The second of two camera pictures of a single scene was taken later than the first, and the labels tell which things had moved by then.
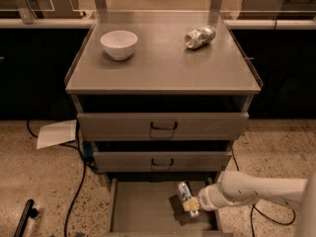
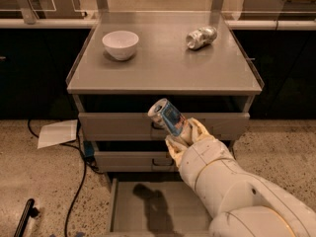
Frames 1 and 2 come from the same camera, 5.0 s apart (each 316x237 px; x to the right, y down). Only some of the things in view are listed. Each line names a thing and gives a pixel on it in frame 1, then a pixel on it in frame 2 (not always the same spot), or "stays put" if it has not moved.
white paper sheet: x=56 y=133 stays put
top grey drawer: x=163 y=126 stays put
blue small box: x=88 y=148 stays put
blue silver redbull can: x=185 y=195 -> x=172 y=121
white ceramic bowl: x=118 y=44 stays put
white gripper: x=207 y=197 -> x=198 y=156
